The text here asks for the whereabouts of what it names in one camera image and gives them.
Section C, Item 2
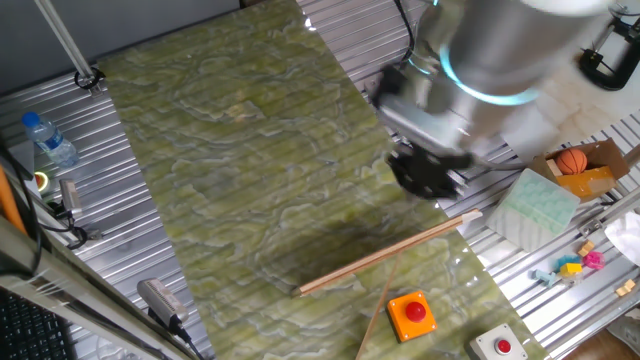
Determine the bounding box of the aluminium frame beam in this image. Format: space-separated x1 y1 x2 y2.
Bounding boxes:
0 214 194 360

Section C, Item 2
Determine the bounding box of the thin brown wooden strip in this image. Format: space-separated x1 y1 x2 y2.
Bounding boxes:
353 249 405 360

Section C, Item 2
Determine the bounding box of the aluminium pole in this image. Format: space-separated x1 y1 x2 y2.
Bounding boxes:
33 0 104 97

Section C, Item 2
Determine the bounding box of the pink toy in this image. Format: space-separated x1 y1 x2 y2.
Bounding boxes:
582 250 606 271

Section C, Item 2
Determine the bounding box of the white cloth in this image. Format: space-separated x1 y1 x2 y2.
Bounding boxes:
603 210 640 267

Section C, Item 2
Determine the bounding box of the black cable ring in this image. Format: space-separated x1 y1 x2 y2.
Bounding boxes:
73 67 107 92

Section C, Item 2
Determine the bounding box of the pale green ice tray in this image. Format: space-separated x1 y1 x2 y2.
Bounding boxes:
485 168 582 254

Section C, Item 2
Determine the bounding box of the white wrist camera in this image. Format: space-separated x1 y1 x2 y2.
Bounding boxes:
373 92 472 157

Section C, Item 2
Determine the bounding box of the grey box flat red button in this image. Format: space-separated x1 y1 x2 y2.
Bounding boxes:
467 322 530 360

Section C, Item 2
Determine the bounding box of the light blue toy peg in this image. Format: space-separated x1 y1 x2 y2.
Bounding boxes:
530 268 557 289

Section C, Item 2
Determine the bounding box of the black cable wrap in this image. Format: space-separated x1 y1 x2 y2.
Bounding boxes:
372 66 409 109

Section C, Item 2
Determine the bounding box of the brown cardboard box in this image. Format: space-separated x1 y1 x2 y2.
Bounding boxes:
530 138 632 202

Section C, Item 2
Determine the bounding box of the small orange basketball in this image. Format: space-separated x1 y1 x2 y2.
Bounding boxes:
555 147 589 176

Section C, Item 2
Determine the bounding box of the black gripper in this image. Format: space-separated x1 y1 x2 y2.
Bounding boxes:
386 143 475 201

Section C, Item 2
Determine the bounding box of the long wooden stick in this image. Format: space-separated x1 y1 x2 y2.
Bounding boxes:
290 208 484 300

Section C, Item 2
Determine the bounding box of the aluminium profile rail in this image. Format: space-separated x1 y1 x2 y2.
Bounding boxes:
577 187 640 239

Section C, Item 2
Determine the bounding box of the yellow glossy packet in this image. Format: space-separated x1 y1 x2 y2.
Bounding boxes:
557 165 617 199

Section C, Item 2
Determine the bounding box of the silver depth camera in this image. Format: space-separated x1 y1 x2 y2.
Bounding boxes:
136 277 190 326
58 178 84 219

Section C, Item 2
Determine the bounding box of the orange box red mushroom button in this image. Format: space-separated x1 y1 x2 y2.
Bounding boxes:
386 290 439 344

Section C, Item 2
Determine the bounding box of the black keyboard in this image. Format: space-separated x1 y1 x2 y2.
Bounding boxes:
0 289 79 360

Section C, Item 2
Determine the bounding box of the clear water bottle blue cap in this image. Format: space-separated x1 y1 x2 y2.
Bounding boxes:
20 110 80 170

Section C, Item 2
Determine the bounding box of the grey cable with metal connector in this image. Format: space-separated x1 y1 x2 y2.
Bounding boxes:
469 153 532 173

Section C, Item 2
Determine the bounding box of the black clamp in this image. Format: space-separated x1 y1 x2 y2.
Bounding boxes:
578 0 640 92

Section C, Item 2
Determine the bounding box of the black camera cable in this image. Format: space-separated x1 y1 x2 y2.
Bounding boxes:
147 307 206 360

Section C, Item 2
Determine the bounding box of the white marble pattern mat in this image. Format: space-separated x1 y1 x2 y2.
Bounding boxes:
499 0 640 165

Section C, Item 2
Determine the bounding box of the orange pole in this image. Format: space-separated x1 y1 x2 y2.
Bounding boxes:
0 164 27 236

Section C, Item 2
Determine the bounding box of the green marble pattern mat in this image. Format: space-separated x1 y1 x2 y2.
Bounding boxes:
97 0 551 360

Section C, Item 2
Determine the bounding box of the blue toy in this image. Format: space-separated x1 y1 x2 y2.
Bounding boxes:
553 254 581 274

